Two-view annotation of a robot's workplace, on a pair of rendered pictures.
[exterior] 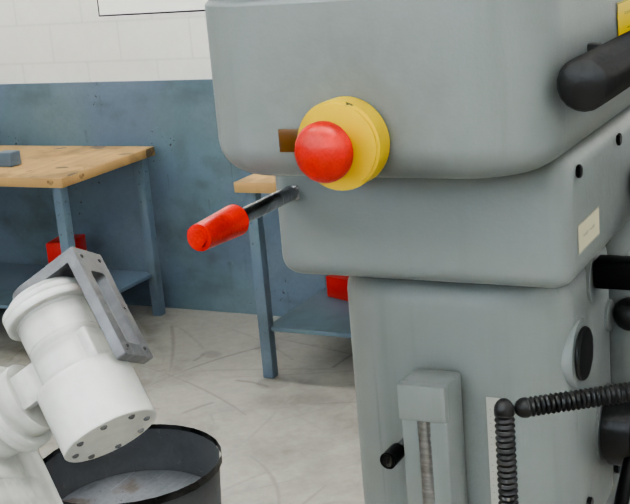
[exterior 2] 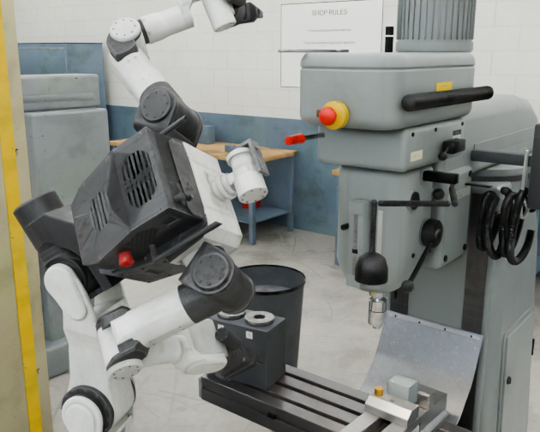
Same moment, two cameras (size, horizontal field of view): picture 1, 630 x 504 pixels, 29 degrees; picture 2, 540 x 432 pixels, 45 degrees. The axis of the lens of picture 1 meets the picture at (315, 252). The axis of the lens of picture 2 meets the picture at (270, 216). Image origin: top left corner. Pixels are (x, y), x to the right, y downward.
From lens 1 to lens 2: 0.61 m
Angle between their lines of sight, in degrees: 10
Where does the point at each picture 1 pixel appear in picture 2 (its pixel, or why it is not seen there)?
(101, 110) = (276, 131)
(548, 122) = (398, 114)
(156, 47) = not seen: hidden behind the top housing
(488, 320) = (381, 183)
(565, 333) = (407, 192)
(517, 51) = (389, 91)
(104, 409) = (252, 185)
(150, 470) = (273, 285)
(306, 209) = (327, 141)
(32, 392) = (232, 180)
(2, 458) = (220, 200)
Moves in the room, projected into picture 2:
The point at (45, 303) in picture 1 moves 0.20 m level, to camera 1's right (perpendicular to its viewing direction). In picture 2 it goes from (239, 153) to (330, 156)
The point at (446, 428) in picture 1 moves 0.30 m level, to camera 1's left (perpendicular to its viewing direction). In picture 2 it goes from (363, 217) to (237, 212)
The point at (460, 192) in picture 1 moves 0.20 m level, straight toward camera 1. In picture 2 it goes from (375, 138) to (359, 150)
